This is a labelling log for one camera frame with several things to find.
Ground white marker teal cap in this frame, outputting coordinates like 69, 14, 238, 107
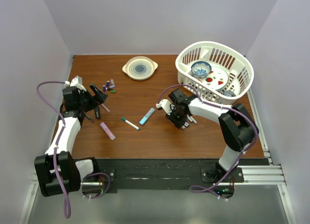
121, 117, 140, 131

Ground light blue highlighter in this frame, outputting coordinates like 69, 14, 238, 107
139, 108, 155, 125

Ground lavender highlighter pen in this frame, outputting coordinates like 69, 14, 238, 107
100, 122, 116, 141

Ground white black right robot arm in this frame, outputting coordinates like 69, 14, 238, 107
156, 89, 259, 182

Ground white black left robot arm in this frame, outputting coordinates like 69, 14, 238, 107
34, 80, 108, 197

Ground black purple highlighter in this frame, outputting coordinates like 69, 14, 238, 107
94, 107, 101, 120

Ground cream plate with spiral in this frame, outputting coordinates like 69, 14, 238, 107
122, 56, 158, 80

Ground blue white bowl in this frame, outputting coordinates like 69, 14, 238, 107
191, 61, 212, 78

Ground white plate red shapes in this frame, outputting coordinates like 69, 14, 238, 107
202, 66, 229, 91

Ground small blue patterned dish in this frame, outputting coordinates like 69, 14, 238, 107
224, 90, 236, 97

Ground white plastic basket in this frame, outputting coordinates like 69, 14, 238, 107
175, 41, 254, 105

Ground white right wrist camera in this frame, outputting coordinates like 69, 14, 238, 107
155, 99, 174, 115

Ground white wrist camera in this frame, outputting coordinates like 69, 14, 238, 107
155, 99, 174, 115
64, 76, 87, 91

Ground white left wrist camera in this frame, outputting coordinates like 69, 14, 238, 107
64, 76, 87, 91

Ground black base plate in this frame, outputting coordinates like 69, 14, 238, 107
72, 158, 244, 198

